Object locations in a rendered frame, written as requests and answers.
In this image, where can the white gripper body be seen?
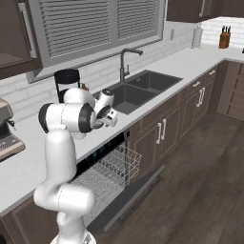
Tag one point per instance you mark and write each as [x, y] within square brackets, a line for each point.
[111, 121]

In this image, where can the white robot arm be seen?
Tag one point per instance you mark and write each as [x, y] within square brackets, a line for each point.
[60, 158]

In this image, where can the dishwasher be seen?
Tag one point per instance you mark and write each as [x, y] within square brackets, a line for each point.
[105, 152]

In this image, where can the dark grey dishwasher door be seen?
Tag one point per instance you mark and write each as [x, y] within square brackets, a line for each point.
[136, 190]

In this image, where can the dark grey double sink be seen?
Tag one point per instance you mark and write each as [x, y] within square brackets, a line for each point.
[143, 87]

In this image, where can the brown drawer front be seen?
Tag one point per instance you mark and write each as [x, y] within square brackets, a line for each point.
[211, 74]
[194, 87]
[158, 111]

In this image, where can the dark grey tap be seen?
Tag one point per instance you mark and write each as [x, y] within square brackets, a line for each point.
[122, 66]

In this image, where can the window with grey blinds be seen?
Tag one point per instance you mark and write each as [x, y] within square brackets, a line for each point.
[95, 25]

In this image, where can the silver coffee machine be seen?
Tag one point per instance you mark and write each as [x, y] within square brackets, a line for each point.
[7, 139]

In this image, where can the white paper towel roll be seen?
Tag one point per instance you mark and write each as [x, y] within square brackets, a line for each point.
[197, 36]

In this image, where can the brown corner base cupboards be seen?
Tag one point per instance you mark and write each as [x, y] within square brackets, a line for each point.
[232, 90]

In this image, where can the brown base cupboard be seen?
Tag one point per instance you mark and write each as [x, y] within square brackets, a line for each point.
[31, 222]

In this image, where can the brown wooden knife block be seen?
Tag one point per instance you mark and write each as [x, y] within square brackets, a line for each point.
[224, 39]

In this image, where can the grey wall socket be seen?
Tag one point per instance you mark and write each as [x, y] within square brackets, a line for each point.
[172, 34]

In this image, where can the dark brown wall cupboard door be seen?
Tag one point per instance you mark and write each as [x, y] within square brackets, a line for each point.
[12, 38]

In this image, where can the dark brown wall cupboards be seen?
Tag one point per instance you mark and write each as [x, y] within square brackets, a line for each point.
[190, 9]

